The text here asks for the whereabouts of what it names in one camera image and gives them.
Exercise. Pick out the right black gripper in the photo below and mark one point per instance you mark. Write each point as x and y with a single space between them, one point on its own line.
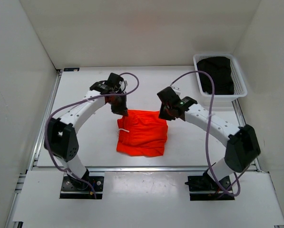
162 116

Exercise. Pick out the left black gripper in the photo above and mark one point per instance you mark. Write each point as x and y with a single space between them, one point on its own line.
121 110

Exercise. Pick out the orange shorts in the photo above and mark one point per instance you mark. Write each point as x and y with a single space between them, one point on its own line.
142 133

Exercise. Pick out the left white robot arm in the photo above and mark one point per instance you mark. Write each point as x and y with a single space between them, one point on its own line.
61 140

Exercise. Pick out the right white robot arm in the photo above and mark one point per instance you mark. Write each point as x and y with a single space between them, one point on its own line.
241 144

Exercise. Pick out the black folded shorts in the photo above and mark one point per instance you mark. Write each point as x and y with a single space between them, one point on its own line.
220 71

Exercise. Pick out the white plastic basket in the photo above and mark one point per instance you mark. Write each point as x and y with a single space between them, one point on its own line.
239 86

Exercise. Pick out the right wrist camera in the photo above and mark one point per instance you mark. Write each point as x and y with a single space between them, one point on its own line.
176 90

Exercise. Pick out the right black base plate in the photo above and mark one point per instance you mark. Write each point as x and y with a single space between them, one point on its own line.
210 188

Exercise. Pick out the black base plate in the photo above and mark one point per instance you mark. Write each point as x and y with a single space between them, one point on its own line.
71 189
210 188

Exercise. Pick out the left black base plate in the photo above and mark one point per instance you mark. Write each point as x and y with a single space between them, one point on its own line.
71 189

